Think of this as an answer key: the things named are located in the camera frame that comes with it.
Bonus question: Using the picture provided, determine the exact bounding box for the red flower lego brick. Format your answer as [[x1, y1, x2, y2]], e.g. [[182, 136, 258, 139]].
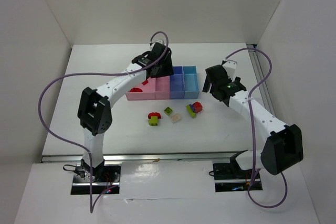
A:
[[192, 101, 203, 113]]

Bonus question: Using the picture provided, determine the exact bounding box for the long green lego brick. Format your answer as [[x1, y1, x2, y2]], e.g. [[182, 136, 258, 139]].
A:
[[186, 104, 196, 118]]

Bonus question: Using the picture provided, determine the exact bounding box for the green square lego brick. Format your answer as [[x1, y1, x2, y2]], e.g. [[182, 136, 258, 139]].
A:
[[164, 107, 173, 116]]

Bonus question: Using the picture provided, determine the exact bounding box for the red curved lego brick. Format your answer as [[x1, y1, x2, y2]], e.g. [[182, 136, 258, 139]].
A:
[[148, 112, 161, 119]]

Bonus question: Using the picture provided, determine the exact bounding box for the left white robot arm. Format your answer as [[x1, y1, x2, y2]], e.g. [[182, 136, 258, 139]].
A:
[[77, 42, 173, 180]]

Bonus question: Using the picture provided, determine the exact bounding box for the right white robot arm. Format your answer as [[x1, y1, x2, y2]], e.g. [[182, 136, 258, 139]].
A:
[[203, 61, 303, 175]]

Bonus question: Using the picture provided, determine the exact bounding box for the narrow pink container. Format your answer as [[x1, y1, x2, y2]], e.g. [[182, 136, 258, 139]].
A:
[[155, 76, 170, 100]]

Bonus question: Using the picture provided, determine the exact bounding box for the light blue container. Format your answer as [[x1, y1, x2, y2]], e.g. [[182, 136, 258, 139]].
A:
[[183, 66, 200, 99]]

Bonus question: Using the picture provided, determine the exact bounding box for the blue purple container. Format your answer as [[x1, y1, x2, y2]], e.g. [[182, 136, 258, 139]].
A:
[[170, 66, 185, 99]]

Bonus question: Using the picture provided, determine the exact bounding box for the large pink container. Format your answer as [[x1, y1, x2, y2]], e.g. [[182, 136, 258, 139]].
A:
[[126, 78, 156, 101]]

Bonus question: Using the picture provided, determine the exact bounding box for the white tan lego brick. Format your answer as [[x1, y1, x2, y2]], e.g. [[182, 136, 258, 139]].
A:
[[170, 113, 182, 123]]

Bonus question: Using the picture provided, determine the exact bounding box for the front aluminium rail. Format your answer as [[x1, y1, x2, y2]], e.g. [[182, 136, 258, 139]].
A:
[[40, 151, 239, 163]]

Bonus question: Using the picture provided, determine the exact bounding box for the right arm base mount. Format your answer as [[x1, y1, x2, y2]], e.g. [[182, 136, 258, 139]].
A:
[[208, 163, 252, 193]]

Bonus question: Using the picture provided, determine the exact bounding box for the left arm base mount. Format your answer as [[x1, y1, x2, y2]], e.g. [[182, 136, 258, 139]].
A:
[[63, 164, 121, 195]]

